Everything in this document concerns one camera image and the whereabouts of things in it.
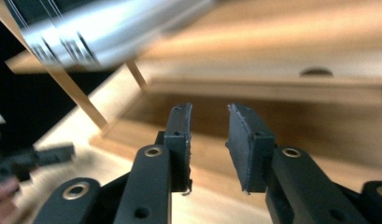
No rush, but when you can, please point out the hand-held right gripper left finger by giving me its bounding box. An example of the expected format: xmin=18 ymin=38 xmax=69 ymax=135
xmin=113 ymin=103 xmax=193 ymax=224

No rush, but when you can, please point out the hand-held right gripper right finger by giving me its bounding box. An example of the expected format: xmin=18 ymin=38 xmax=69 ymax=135
xmin=225 ymin=103 xmax=369 ymax=224

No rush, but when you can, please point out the wooden three-tier shoe rack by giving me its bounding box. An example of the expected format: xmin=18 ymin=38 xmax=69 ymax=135
xmin=0 ymin=0 xmax=382 ymax=195

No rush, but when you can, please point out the black white canvas sneaker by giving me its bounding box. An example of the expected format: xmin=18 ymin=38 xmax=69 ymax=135
xmin=5 ymin=0 xmax=219 ymax=72

